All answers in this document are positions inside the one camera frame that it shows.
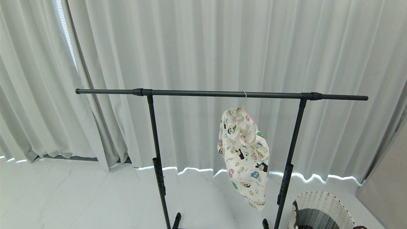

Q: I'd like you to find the pink clothes hanger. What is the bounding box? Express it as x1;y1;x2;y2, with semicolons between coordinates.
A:
237;92;259;143

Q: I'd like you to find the cream printed garment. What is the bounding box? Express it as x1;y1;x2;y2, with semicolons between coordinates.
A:
217;108;270;211

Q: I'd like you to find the white laundry basket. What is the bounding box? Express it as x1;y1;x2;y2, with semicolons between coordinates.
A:
288;191;368;229

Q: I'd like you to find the black clothes rack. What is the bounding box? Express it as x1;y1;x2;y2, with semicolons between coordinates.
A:
75;88;369;229

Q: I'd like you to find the white curtain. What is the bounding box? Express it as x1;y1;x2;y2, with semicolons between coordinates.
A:
0;0;131;172
67;0;407;185

